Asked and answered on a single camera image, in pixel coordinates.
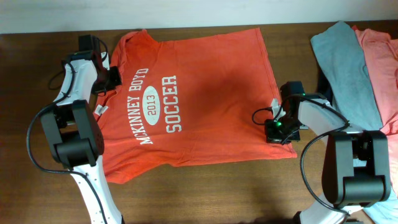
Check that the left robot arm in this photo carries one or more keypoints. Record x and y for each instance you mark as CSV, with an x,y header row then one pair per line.
x,y
74,137

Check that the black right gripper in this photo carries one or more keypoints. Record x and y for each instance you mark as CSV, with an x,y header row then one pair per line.
x,y
272,137

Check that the pink coral t-shirt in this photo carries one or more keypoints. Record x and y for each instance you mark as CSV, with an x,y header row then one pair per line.
x,y
380,53

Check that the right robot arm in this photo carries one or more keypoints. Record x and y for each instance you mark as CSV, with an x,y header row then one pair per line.
x,y
355,171

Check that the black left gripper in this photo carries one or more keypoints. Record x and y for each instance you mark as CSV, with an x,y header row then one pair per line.
x,y
116,80

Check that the grey t-shirt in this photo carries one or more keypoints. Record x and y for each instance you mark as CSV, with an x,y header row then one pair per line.
x,y
342,61

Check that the orange soccer t-shirt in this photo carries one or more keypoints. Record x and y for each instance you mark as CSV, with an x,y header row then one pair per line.
x,y
187,103

